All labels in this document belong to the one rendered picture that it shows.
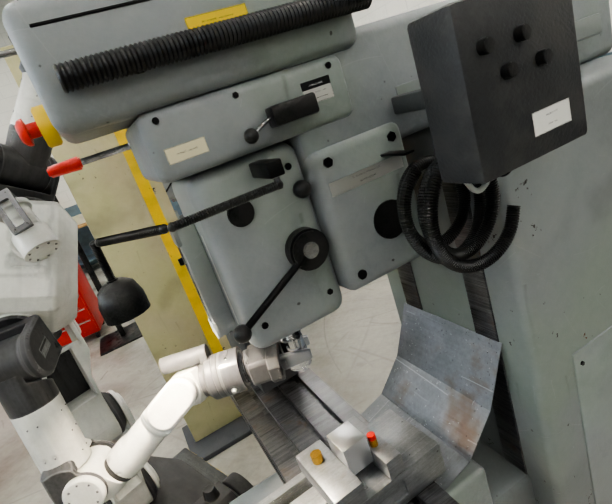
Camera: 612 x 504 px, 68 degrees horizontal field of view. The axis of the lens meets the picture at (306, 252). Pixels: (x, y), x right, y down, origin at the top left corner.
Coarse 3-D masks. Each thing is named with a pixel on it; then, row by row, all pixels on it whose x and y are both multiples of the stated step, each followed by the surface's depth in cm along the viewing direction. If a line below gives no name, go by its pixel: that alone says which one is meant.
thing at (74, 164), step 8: (128, 144) 80; (104, 152) 79; (112, 152) 79; (120, 152) 80; (72, 160) 76; (80, 160) 77; (88, 160) 78; (96, 160) 78; (48, 168) 75; (56, 168) 76; (64, 168) 76; (72, 168) 76; (80, 168) 77; (56, 176) 76
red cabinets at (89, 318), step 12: (84, 276) 520; (84, 288) 501; (84, 300) 484; (96, 300) 528; (84, 312) 485; (96, 312) 508; (84, 324) 488; (96, 324) 493; (60, 336) 483; (84, 336) 492; (96, 336) 498
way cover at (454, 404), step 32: (416, 320) 116; (416, 352) 115; (448, 352) 105; (480, 352) 97; (416, 384) 113; (448, 384) 105; (480, 384) 96; (416, 416) 109; (448, 416) 102; (480, 416) 95; (448, 448) 98; (448, 480) 93
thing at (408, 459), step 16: (352, 416) 94; (384, 416) 96; (384, 432) 92; (400, 432) 91; (416, 432) 89; (384, 448) 83; (400, 448) 87; (416, 448) 86; (432, 448) 85; (384, 464) 80; (400, 464) 81; (416, 464) 83; (432, 464) 85; (304, 480) 87; (368, 480) 82; (384, 480) 81; (400, 480) 82; (416, 480) 84; (432, 480) 86; (272, 496) 86; (288, 496) 85; (304, 496) 84; (320, 496) 82; (368, 496) 79; (384, 496) 81; (400, 496) 83
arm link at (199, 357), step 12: (192, 348) 90; (204, 348) 89; (168, 360) 89; (180, 360) 88; (192, 360) 88; (204, 360) 88; (168, 372) 89; (180, 372) 89; (192, 372) 87; (204, 372) 87; (216, 372) 86; (204, 384) 87; (216, 384) 86; (204, 396) 88; (216, 396) 87
